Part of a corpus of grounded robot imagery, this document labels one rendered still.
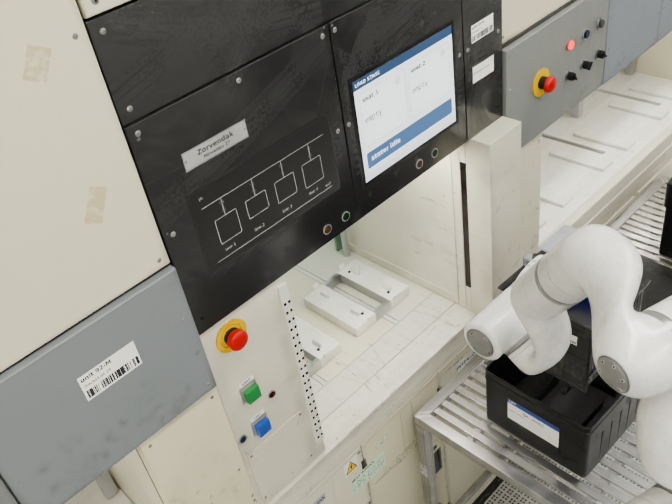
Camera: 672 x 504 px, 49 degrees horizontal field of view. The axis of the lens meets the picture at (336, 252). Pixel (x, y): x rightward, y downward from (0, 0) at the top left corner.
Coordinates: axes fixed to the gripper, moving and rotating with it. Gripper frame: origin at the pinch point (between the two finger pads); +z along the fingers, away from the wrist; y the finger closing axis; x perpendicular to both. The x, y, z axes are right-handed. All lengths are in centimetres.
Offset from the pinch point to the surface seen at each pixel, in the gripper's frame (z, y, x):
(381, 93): -20, -29, 38
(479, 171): 5.7, -28.2, 7.4
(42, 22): -76, -28, 72
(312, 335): -29, -58, -34
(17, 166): -85, -28, 57
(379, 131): -22.1, -29.4, 31.0
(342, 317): -19, -56, -34
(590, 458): -12.0, 13.4, -43.3
